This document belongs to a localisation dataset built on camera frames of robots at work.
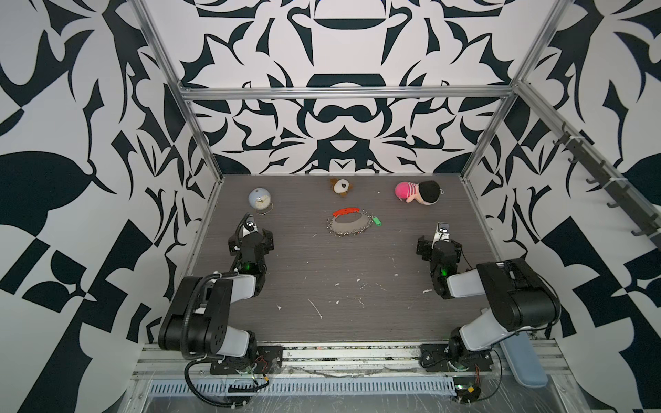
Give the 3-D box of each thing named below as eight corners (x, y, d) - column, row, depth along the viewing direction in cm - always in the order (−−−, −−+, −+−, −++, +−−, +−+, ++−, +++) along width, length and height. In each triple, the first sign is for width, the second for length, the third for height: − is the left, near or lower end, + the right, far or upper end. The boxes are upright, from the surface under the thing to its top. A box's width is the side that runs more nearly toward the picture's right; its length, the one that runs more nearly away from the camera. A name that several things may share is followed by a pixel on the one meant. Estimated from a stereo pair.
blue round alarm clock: (252, 213, 109) (247, 200, 102) (255, 201, 113) (250, 187, 106) (270, 214, 109) (266, 200, 102) (273, 201, 114) (269, 187, 107)
